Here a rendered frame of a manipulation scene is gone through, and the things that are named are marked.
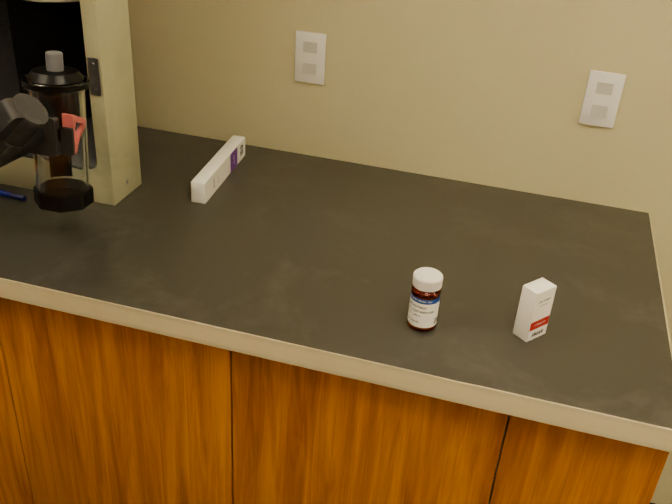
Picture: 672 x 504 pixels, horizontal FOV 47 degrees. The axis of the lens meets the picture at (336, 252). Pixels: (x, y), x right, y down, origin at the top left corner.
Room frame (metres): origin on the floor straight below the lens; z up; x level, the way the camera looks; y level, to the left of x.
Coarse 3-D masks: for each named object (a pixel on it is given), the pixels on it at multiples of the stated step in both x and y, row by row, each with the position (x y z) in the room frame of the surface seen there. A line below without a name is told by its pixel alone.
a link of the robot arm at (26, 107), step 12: (24, 96) 1.08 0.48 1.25; (0, 108) 1.04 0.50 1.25; (12, 108) 1.03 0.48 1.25; (24, 108) 1.05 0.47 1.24; (36, 108) 1.07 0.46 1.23; (0, 120) 1.03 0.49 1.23; (12, 120) 1.02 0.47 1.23; (24, 120) 1.04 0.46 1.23; (36, 120) 1.05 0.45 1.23; (0, 132) 1.02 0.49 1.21; (12, 132) 1.04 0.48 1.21; (24, 132) 1.04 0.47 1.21; (36, 132) 1.06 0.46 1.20; (12, 144) 1.04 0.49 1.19; (24, 144) 1.06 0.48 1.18
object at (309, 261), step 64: (256, 192) 1.44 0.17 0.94; (320, 192) 1.46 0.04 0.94; (384, 192) 1.48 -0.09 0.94; (448, 192) 1.50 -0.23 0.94; (512, 192) 1.53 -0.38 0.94; (0, 256) 1.12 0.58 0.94; (64, 256) 1.14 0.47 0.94; (128, 256) 1.15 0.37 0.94; (192, 256) 1.17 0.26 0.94; (256, 256) 1.18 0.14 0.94; (320, 256) 1.20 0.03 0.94; (384, 256) 1.21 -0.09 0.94; (448, 256) 1.23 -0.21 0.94; (512, 256) 1.24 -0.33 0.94; (576, 256) 1.26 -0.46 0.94; (640, 256) 1.28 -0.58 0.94; (128, 320) 1.00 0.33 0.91; (192, 320) 0.97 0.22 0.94; (256, 320) 0.98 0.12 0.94; (320, 320) 1.00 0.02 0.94; (384, 320) 1.01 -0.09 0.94; (448, 320) 1.02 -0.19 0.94; (512, 320) 1.03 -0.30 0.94; (576, 320) 1.05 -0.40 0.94; (640, 320) 1.06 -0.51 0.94; (384, 384) 0.89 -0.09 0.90; (448, 384) 0.87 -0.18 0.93; (512, 384) 0.87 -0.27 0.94; (576, 384) 0.88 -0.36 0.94; (640, 384) 0.89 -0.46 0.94
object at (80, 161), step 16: (32, 96) 1.21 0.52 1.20; (48, 96) 1.20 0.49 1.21; (64, 96) 1.21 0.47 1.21; (80, 96) 1.23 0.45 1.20; (48, 112) 1.20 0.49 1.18; (64, 112) 1.20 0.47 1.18; (80, 112) 1.23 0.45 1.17; (80, 144) 1.22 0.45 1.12; (48, 160) 1.19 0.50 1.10; (64, 160) 1.19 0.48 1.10; (80, 160) 1.21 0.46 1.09; (48, 176) 1.19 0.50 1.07; (64, 176) 1.19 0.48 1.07; (80, 176) 1.21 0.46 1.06; (48, 192) 1.19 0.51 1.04; (64, 192) 1.19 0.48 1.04; (80, 192) 1.21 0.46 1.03
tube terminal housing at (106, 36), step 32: (96, 0) 1.34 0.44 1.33; (96, 32) 1.33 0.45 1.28; (128, 32) 1.43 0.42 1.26; (128, 64) 1.43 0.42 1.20; (96, 96) 1.34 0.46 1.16; (128, 96) 1.42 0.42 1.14; (96, 128) 1.34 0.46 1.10; (128, 128) 1.41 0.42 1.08; (32, 160) 1.38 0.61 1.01; (128, 160) 1.40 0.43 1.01; (96, 192) 1.34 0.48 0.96; (128, 192) 1.39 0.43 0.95
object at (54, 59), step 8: (48, 56) 1.24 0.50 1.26; (56, 56) 1.24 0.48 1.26; (48, 64) 1.24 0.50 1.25; (56, 64) 1.24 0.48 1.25; (32, 72) 1.22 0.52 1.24; (40, 72) 1.22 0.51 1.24; (48, 72) 1.23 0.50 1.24; (56, 72) 1.23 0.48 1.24; (64, 72) 1.24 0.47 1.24; (72, 72) 1.24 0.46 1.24; (32, 80) 1.21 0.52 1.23; (40, 80) 1.20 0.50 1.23; (48, 80) 1.20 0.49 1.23; (56, 80) 1.21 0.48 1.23; (64, 80) 1.21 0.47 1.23; (72, 80) 1.22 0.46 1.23; (80, 80) 1.24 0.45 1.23
